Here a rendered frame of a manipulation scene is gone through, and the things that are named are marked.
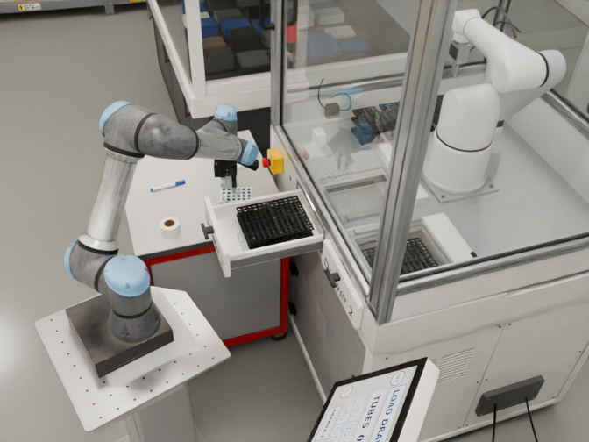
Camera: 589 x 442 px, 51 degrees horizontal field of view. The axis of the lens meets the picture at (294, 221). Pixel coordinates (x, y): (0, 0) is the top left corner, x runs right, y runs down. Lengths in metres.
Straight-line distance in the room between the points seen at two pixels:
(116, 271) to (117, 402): 0.37
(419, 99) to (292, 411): 1.70
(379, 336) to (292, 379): 1.01
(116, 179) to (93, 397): 0.62
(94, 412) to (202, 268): 0.73
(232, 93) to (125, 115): 1.06
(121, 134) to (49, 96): 2.94
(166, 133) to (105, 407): 0.77
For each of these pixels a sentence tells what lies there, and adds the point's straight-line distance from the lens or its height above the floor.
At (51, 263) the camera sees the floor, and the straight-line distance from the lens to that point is 3.38.
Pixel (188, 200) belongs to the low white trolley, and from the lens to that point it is 2.41.
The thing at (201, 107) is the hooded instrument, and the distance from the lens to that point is 2.74.
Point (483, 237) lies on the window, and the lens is 1.72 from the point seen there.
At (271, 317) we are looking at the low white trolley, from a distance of 2.70.
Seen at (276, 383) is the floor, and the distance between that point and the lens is 2.76.
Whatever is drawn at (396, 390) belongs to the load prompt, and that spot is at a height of 1.16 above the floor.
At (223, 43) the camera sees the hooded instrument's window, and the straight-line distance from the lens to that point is 2.64.
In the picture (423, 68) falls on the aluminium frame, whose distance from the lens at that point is 1.26.
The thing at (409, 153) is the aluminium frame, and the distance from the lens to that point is 1.36.
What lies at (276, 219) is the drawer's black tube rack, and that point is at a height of 0.90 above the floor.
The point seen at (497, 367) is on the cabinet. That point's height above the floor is 0.49.
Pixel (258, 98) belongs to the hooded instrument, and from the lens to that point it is 2.79.
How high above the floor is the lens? 2.33
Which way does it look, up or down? 43 degrees down
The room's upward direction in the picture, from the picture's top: 2 degrees clockwise
